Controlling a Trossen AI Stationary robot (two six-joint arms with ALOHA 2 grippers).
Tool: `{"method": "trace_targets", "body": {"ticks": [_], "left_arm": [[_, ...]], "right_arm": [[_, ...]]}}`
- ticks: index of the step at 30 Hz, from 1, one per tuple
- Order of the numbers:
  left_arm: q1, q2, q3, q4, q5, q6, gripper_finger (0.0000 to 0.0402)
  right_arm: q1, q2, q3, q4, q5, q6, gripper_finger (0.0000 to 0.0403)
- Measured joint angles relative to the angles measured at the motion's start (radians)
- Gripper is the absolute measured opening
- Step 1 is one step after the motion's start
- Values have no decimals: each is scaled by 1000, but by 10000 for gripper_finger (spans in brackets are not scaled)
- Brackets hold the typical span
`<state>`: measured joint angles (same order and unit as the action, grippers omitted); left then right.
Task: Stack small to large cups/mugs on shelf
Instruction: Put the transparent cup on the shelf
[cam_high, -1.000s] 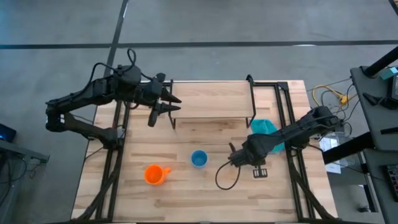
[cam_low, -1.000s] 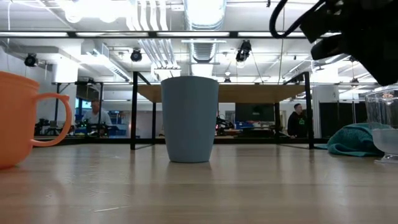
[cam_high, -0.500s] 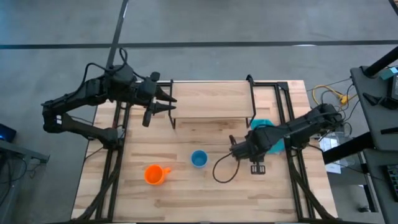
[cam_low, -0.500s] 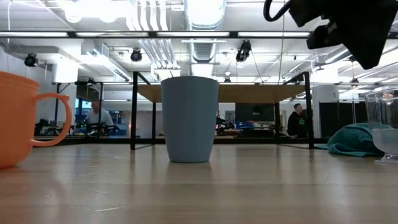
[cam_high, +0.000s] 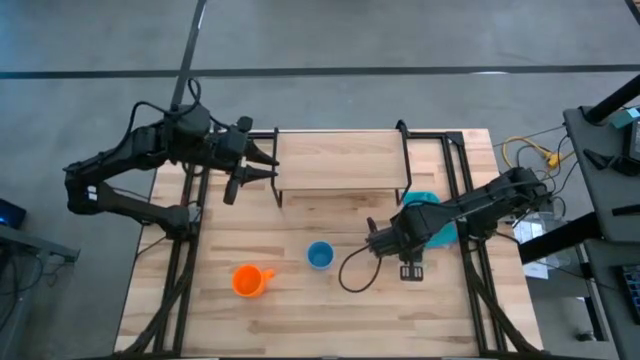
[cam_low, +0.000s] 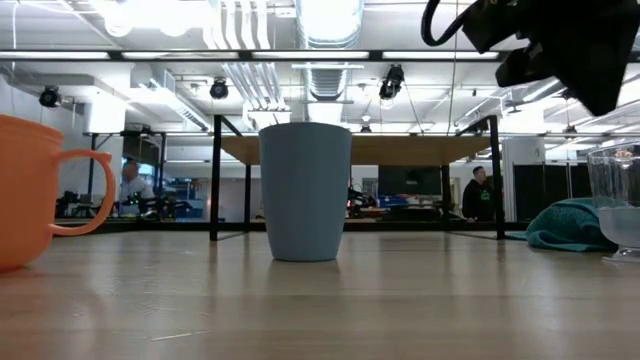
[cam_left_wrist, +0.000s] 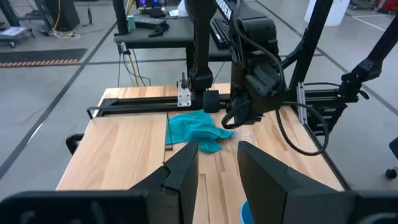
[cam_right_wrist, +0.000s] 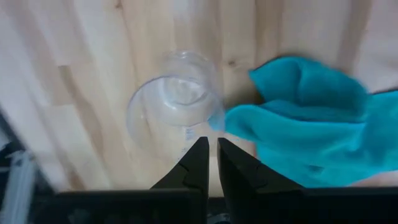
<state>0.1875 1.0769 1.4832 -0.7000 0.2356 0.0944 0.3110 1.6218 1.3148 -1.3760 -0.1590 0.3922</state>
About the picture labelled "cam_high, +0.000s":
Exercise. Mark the blue-lit black device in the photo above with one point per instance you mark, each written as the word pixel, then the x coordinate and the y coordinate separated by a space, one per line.
pixel 10 215

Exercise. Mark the black aluminium table frame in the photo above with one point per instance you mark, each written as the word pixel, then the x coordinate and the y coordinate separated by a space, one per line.
pixel 456 137

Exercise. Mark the black slanted post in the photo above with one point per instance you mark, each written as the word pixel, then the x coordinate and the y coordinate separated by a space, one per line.
pixel 612 102

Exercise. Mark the blue plastic cup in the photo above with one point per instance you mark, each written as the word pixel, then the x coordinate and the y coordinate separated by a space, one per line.
pixel 320 255

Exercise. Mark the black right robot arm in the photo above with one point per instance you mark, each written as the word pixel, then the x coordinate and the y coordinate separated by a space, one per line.
pixel 480 197

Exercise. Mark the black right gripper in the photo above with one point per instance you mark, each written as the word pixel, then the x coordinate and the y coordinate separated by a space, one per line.
pixel 390 242

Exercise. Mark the teal cloth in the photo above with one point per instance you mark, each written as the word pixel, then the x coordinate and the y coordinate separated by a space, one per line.
pixel 442 237

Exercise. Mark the teal box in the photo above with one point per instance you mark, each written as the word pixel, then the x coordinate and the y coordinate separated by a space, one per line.
pixel 627 117

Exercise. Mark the black support beam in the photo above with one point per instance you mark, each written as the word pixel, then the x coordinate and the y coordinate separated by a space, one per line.
pixel 555 240

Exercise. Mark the black keyboard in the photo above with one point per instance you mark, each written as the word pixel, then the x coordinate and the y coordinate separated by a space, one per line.
pixel 632 295

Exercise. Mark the wooden shelf with black legs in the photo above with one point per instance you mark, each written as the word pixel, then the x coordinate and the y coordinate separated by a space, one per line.
pixel 340 160

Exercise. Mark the orange plastic mug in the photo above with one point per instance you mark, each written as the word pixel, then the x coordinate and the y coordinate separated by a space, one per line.
pixel 247 281

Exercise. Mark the clear plastic bag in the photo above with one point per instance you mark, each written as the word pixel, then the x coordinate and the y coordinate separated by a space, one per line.
pixel 530 230

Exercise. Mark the black box device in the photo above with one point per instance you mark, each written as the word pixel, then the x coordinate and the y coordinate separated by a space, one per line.
pixel 635 140

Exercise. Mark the white paper sheet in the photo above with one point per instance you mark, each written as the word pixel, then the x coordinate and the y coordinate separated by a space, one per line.
pixel 537 270

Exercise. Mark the grey side table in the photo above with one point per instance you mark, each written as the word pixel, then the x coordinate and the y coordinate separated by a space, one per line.
pixel 605 200
pixel 607 300

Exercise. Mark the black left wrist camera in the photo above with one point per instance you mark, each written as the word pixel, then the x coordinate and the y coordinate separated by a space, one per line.
pixel 245 124

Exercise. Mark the black hand tool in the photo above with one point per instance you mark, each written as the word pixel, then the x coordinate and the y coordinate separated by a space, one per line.
pixel 620 165

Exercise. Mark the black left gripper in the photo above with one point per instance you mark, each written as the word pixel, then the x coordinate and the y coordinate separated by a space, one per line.
pixel 230 147

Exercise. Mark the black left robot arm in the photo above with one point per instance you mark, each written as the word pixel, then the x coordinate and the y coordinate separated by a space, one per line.
pixel 150 142

